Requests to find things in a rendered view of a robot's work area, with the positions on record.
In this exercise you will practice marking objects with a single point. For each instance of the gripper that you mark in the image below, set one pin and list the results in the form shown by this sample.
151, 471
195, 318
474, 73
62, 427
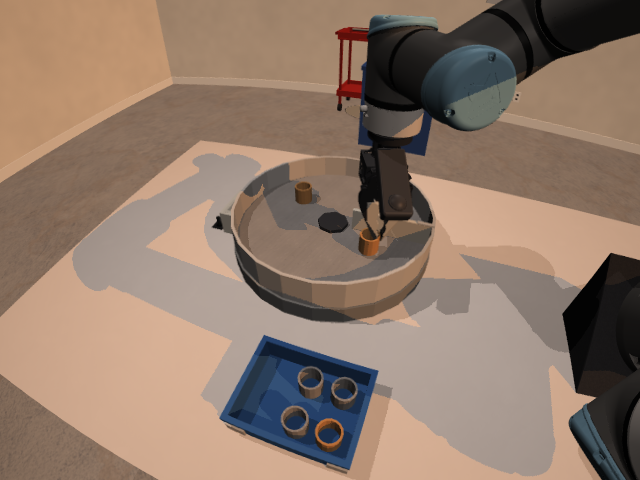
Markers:
368, 196

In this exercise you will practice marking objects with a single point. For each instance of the blue open crate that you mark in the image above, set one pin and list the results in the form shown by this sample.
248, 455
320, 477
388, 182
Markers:
269, 385

